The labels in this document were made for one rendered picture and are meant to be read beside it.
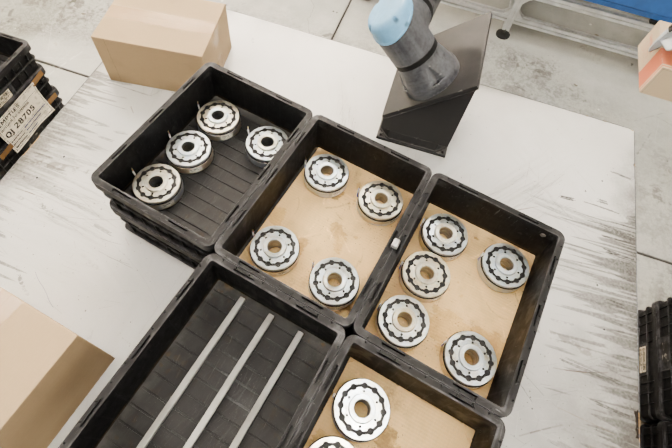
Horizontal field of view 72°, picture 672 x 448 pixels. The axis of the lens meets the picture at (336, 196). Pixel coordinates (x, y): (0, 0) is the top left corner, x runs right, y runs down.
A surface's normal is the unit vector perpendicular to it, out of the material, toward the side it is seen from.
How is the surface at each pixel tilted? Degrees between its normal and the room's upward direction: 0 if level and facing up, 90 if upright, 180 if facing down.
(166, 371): 0
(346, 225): 0
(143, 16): 0
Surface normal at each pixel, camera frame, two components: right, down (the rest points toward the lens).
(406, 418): 0.08, -0.50
